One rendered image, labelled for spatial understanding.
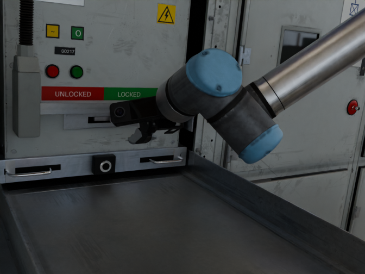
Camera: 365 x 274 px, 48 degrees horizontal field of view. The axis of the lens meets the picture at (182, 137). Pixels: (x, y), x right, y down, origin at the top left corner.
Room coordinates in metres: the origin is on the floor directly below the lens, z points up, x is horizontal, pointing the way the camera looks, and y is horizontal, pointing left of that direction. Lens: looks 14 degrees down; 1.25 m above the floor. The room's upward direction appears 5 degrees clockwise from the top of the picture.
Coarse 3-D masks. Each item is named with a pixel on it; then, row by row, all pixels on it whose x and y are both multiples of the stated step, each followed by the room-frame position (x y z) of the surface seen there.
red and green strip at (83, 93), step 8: (48, 88) 1.01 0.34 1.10; (56, 88) 1.02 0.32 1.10; (64, 88) 1.03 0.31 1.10; (72, 88) 1.04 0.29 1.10; (80, 88) 1.05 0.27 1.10; (88, 88) 1.06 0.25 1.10; (96, 88) 1.07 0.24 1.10; (104, 88) 1.08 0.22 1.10; (112, 88) 1.09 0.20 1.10; (120, 88) 1.11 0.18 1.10; (128, 88) 1.12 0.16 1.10; (136, 88) 1.13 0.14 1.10; (144, 88) 1.14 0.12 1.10; (152, 88) 1.16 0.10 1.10; (48, 96) 1.01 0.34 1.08; (56, 96) 1.02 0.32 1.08; (64, 96) 1.03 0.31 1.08; (72, 96) 1.04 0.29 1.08; (80, 96) 1.05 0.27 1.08; (88, 96) 1.06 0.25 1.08; (96, 96) 1.07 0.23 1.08; (104, 96) 1.08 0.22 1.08; (112, 96) 1.10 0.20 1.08; (120, 96) 1.11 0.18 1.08; (128, 96) 1.12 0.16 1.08; (136, 96) 1.13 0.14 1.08; (144, 96) 1.15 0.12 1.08
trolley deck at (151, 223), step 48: (48, 192) 0.95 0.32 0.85; (96, 192) 0.98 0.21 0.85; (144, 192) 1.01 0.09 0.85; (192, 192) 1.04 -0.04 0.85; (0, 240) 0.70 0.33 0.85; (48, 240) 0.72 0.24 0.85; (96, 240) 0.74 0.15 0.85; (144, 240) 0.75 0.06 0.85; (192, 240) 0.77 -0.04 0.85; (240, 240) 0.79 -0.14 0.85
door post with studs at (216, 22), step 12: (216, 0) 1.21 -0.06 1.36; (228, 0) 1.23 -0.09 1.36; (216, 12) 1.21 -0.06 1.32; (228, 12) 1.23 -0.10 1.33; (204, 24) 1.25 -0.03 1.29; (216, 24) 1.21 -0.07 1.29; (204, 36) 1.24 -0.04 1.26; (216, 36) 1.21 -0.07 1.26; (204, 48) 1.20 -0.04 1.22; (204, 120) 1.21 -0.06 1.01; (204, 132) 1.21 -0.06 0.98; (204, 144) 1.21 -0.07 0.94; (204, 156) 1.21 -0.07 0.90
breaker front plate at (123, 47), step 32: (96, 0) 1.07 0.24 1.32; (128, 0) 1.11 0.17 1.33; (160, 0) 1.16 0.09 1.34; (64, 32) 1.03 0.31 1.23; (96, 32) 1.07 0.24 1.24; (128, 32) 1.11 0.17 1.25; (160, 32) 1.17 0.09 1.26; (64, 64) 1.03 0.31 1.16; (96, 64) 1.07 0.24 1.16; (128, 64) 1.12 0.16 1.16; (160, 64) 1.17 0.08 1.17; (64, 128) 1.03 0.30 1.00; (96, 128) 1.07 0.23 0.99; (128, 128) 1.12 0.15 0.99
